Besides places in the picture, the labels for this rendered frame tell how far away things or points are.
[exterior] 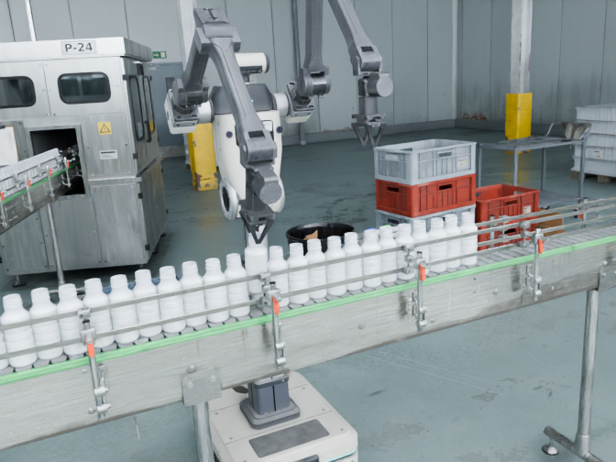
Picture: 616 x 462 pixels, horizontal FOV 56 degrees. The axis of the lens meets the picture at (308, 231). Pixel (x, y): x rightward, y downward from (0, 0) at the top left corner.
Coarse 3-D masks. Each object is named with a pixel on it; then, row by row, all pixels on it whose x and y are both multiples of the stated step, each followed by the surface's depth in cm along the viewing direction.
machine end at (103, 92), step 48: (0, 48) 450; (48, 48) 454; (96, 48) 458; (144, 48) 564; (0, 96) 462; (48, 96) 467; (96, 96) 470; (144, 96) 560; (48, 144) 511; (96, 144) 479; (144, 144) 536; (96, 192) 489; (144, 192) 515; (0, 240) 489; (48, 240) 494; (96, 240) 499; (144, 240) 506
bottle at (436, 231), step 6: (432, 222) 178; (438, 222) 177; (432, 228) 179; (438, 228) 178; (432, 234) 178; (438, 234) 178; (444, 234) 178; (432, 246) 179; (438, 246) 178; (444, 246) 179; (432, 252) 179; (438, 252) 179; (444, 252) 179; (432, 258) 180; (438, 258) 179; (438, 264) 180; (444, 264) 180; (432, 270) 181; (438, 270) 180; (444, 270) 181
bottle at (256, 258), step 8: (256, 232) 154; (248, 240) 154; (248, 248) 153; (256, 248) 153; (264, 248) 154; (248, 256) 153; (256, 256) 152; (264, 256) 154; (248, 264) 154; (256, 264) 153; (264, 264) 155; (248, 272) 155; (256, 272) 155; (256, 280) 155; (248, 288) 157; (256, 288) 156
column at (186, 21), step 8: (176, 0) 861; (184, 0) 856; (192, 0) 860; (184, 8) 858; (192, 8) 863; (184, 16) 861; (192, 16) 866; (184, 24) 863; (192, 24) 868; (184, 32) 865; (192, 32) 870; (184, 40) 857; (184, 48) 861; (184, 56) 869; (184, 64) 877
